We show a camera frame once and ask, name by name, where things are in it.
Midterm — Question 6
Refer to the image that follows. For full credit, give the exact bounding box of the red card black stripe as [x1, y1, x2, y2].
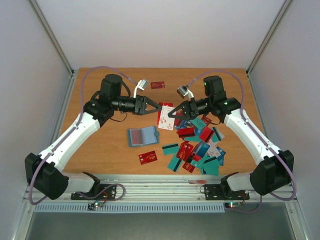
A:
[198, 126, 215, 143]

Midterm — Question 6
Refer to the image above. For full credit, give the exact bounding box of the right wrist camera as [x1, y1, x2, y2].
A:
[176, 85, 194, 99]

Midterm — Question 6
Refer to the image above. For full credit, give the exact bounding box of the small circuit board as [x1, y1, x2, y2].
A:
[87, 202, 104, 211]
[224, 201, 242, 209]

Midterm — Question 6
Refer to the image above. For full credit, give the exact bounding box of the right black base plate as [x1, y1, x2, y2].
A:
[203, 184, 250, 201]

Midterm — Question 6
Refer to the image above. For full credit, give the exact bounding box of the white card floral print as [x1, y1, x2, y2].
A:
[158, 105, 175, 131]

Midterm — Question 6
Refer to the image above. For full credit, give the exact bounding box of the blue white card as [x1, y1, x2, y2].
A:
[192, 141, 210, 158]

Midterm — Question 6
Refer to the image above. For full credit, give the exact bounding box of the teal card left stripe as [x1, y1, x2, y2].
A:
[162, 143, 180, 156]

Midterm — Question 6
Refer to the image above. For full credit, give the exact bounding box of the aluminium rail platform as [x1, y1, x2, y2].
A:
[22, 173, 298, 204]

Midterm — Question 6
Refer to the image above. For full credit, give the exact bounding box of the teal card upper pile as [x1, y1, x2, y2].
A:
[190, 117, 207, 130]

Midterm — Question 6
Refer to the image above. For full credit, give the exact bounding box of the teal card bottom right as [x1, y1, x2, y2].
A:
[200, 157, 220, 176]

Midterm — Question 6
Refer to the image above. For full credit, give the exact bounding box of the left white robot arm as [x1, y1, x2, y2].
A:
[24, 74, 162, 205]

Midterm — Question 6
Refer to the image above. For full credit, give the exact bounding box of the right small circuit board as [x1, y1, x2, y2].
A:
[224, 201, 242, 209]

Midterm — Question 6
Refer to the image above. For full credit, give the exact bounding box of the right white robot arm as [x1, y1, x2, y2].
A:
[174, 75, 297, 201]

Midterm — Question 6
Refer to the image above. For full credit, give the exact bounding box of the right aluminium frame post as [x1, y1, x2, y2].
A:
[246, 0, 293, 76]

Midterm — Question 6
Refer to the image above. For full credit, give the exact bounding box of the aluminium frame post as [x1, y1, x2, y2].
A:
[246, 0, 293, 76]
[28, 0, 75, 76]

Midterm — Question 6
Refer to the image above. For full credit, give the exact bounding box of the teal card holder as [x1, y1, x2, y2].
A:
[127, 126, 160, 147]

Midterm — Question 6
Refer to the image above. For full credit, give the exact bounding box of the blue slotted cable duct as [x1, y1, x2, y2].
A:
[34, 202, 225, 214]

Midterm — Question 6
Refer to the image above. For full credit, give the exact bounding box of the lone red VIP card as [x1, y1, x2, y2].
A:
[150, 81, 165, 89]

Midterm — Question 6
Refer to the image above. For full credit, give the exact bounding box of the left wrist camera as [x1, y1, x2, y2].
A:
[133, 79, 149, 98]

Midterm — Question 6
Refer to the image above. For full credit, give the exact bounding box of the left small circuit board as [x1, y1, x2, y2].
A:
[87, 202, 104, 211]

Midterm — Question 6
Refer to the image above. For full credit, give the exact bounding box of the teal card black stripe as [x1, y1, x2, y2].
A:
[167, 155, 182, 173]

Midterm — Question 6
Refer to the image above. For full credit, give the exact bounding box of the red card bottom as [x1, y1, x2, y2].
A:
[182, 162, 195, 173]

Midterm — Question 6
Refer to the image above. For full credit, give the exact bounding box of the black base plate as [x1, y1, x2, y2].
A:
[70, 184, 117, 201]
[203, 184, 250, 201]

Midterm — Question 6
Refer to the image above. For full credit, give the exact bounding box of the left aluminium frame post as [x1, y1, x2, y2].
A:
[28, 0, 75, 76]

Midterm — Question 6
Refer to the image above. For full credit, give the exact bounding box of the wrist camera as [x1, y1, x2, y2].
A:
[133, 79, 149, 98]
[176, 85, 194, 99]

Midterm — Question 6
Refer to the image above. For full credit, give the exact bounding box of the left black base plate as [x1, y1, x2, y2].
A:
[70, 184, 117, 201]

